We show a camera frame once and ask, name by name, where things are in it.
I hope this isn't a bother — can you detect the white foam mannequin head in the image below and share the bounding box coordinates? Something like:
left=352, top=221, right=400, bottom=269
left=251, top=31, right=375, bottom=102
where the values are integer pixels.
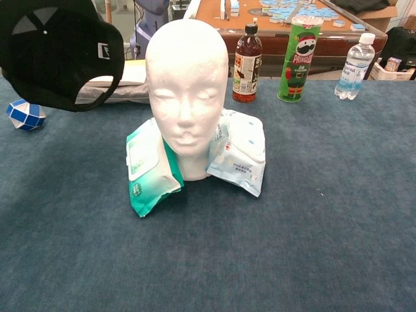
left=144, top=18, right=229, bottom=181

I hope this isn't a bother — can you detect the light blue wet wipes pack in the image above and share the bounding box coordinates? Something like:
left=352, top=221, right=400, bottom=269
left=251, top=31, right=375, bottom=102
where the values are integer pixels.
left=205, top=109, right=267, bottom=198

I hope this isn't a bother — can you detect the grey plastic bag with papers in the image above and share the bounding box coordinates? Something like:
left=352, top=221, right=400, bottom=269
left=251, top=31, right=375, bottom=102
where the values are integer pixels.
left=75, top=60, right=150, bottom=105

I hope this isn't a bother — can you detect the brown mahjong table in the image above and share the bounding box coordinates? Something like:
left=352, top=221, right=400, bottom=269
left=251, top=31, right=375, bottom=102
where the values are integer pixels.
left=183, top=0, right=388, bottom=78

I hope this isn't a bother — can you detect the blue grey machine base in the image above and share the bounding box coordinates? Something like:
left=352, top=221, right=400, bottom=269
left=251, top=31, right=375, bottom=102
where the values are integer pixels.
left=128, top=0, right=170, bottom=60

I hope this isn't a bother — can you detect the green wet wipes pack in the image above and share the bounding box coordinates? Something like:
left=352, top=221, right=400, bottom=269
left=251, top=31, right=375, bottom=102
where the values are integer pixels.
left=125, top=117, right=185, bottom=218

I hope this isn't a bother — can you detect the white plastic basket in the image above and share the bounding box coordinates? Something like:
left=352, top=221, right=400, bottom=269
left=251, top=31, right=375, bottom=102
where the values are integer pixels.
left=369, top=61, right=416, bottom=81

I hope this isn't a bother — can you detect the open cardboard box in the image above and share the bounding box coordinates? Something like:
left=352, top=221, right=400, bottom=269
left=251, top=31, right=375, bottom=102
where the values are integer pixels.
left=328, top=0, right=399, bottom=21

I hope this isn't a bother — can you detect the black baseball cap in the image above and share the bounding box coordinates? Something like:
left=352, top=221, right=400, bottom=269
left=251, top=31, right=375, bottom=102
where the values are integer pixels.
left=0, top=0, right=125, bottom=113

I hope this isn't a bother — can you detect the blue carpet table mat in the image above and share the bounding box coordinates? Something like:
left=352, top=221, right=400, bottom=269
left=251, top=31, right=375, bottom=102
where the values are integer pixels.
left=0, top=76, right=416, bottom=312

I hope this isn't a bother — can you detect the clear water bottle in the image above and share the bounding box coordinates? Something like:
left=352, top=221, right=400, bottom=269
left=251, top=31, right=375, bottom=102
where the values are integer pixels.
left=334, top=32, right=376, bottom=101

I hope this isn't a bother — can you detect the black bag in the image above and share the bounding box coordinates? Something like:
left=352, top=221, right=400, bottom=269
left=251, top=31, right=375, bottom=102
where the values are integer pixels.
left=367, top=26, right=416, bottom=81

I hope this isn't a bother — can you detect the blue white snake cube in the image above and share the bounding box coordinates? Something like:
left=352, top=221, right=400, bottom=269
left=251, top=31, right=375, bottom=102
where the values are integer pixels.
left=5, top=99, right=47, bottom=131

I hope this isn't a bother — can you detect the green Pringles can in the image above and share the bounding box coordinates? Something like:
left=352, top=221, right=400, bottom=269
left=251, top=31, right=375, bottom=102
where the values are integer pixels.
left=276, top=15, right=324, bottom=103

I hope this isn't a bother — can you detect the dark sauce bottle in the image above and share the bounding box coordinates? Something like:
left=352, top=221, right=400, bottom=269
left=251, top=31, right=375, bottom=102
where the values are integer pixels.
left=232, top=23, right=263, bottom=104

